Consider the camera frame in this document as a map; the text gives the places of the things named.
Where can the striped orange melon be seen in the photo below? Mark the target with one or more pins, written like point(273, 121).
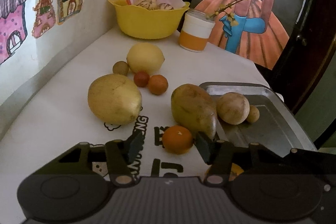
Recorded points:
point(235, 170)

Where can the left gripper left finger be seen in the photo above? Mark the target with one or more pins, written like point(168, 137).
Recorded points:
point(119, 155)

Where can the yellow lemon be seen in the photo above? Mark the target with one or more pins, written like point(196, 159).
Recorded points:
point(145, 57)

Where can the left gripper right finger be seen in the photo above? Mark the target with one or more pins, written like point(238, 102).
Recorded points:
point(221, 155)

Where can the small brown kiwi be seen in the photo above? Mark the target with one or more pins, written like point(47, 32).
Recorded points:
point(121, 68)

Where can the metal tray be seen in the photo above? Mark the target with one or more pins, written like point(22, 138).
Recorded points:
point(276, 129)

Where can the yellow plastic bowl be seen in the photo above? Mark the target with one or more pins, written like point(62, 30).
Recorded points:
point(141, 23)

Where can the white orange cup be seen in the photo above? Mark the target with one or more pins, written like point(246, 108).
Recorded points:
point(196, 31)

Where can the yellow flower twig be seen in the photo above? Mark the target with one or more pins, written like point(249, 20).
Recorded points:
point(230, 15)

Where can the striped fruit in bowl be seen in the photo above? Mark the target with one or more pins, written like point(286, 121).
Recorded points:
point(147, 4)

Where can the small brown longan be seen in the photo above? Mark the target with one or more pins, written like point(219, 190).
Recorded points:
point(253, 115)

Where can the yellow-green pear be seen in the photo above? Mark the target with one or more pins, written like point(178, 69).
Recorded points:
point(114, 99)

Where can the small orange tangerine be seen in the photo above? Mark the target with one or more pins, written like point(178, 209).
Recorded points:
point(177, 140)

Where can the small orange kumquat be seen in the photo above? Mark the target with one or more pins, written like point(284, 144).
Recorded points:
point(158, 85)

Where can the small red fruit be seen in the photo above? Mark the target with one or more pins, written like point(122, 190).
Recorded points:
point(141, 79)

